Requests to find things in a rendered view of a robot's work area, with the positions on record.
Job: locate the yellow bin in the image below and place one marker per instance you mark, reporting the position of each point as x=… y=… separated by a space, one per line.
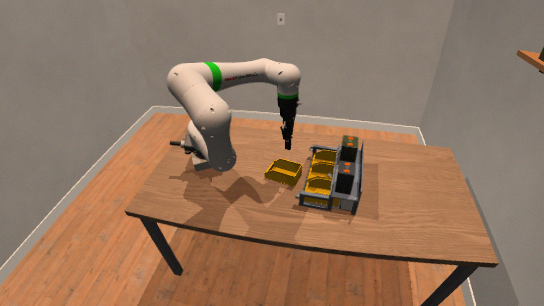
x=320 y=170
x=284 y=171
x=324 y=156
x=320 y=185

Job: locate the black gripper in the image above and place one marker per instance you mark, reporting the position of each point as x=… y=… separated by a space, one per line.
x=287 y=128

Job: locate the grey metal shelf rack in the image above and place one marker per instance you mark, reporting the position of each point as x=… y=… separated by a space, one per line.
x=355 y=195

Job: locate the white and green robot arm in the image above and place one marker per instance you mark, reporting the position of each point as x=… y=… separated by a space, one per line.
x=192 y=84

